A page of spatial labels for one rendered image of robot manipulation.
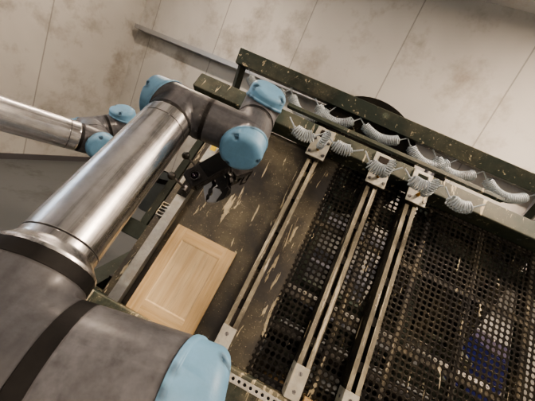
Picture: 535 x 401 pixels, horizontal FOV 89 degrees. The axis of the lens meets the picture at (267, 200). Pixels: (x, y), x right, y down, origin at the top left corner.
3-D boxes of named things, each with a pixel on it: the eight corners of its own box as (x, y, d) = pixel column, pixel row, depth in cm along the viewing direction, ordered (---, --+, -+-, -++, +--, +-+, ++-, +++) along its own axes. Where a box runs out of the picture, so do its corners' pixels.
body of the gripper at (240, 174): (244, 185, 74) (265, 153, 65) (220, 195, 68) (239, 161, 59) (228, 165, 75) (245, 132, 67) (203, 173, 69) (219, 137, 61)
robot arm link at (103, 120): (67, 126, 73) (112, 121, 79) (61, 114, 80) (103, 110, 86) (76, 153, 77) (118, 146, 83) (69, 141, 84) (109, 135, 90)
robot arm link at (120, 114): (102, 103, 84) (131, 101, 89) (108, 135, 91) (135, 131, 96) (109, 115, 80) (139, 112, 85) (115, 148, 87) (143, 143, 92)
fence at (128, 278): (111, 297, 119) (107, 297, 115) (220, 134, 152) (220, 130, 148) (121, 302, 118) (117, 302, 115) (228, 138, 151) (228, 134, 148)
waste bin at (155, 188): (170, 212, 427) (182, 180, 414) (149, 216, 385) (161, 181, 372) (150, 199, 439) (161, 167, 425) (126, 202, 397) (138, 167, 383)
